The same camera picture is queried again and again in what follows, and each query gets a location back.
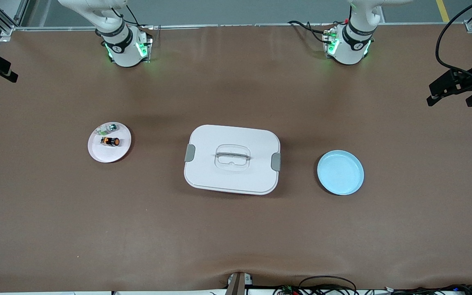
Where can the light blue round plate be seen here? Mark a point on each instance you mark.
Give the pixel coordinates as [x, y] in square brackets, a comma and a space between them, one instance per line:
[340, 174]

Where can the pink round plate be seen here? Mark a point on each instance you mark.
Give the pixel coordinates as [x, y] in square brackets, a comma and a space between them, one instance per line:
[109, 155]

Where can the camera stand post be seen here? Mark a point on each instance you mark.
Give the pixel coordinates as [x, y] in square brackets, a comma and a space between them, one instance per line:
[238, 284]

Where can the orange and black switch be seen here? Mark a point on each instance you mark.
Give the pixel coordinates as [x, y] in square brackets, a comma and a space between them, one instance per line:
[115, 141]

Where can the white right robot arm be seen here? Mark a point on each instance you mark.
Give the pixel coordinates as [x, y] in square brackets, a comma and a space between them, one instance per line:
[125, 49]

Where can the green and clear switch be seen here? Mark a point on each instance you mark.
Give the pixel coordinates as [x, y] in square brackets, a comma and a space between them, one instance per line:
[112, 127]

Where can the white lidded box grey latches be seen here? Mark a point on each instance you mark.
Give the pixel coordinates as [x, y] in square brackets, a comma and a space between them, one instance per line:
[207, 172]

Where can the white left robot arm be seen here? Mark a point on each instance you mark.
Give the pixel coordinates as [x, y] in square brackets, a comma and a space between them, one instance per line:
[350, 49]

